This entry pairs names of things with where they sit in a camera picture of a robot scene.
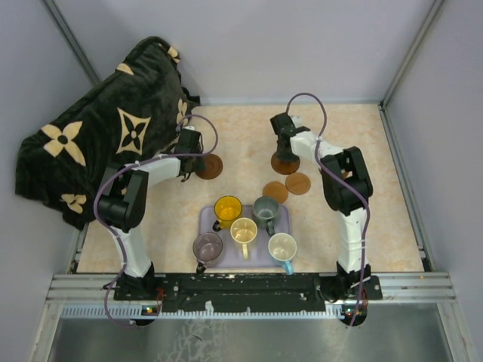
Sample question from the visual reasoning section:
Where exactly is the dark brown coaster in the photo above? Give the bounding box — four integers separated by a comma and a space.
271, 153, 300, 175
196, 154, 223, 180

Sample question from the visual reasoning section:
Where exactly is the light brown coaster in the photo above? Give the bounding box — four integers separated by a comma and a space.
263, 181, 288, 204
285, 173, 311, 195

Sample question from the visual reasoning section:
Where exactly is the yellow glass mug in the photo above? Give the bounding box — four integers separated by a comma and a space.
212, 195, 242, 232

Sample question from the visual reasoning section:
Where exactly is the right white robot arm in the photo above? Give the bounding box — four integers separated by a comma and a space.
276, 127, 374, 299

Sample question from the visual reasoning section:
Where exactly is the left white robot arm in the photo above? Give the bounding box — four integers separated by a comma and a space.
94, 126, 204, 299

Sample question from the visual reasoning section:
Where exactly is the black floral plush blanket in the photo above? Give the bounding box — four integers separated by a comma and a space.
15, 36, 200, 229

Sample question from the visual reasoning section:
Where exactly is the grey ceramic mug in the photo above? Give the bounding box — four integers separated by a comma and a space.
252, 196, 280, 237

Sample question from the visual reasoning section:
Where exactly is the purple glass mug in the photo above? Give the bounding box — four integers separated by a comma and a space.
192, 232, 224, 275

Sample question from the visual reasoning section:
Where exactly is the cream yellow mug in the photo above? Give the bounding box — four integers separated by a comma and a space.
230, 217, 258, 260

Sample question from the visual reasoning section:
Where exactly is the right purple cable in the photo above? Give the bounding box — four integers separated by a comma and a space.
285, 93, 373, 327

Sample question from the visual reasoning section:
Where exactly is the purple cable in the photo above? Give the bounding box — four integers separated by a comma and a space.
285, 93, 373, 327
94, 115, 219, 329

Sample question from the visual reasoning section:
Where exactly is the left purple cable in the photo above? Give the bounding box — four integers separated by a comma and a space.
94, 115, 219, 329

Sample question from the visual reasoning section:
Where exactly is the white mug blue handle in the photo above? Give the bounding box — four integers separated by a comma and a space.
268, 233, 297, 275

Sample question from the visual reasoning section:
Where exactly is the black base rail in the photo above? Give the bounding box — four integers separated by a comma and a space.
114, 273, 382, 313

